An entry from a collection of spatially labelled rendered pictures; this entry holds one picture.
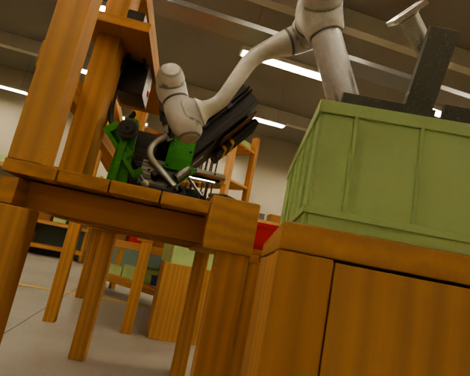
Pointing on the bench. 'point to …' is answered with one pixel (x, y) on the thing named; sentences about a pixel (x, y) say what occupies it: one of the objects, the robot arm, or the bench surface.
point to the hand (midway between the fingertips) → (168, 133)
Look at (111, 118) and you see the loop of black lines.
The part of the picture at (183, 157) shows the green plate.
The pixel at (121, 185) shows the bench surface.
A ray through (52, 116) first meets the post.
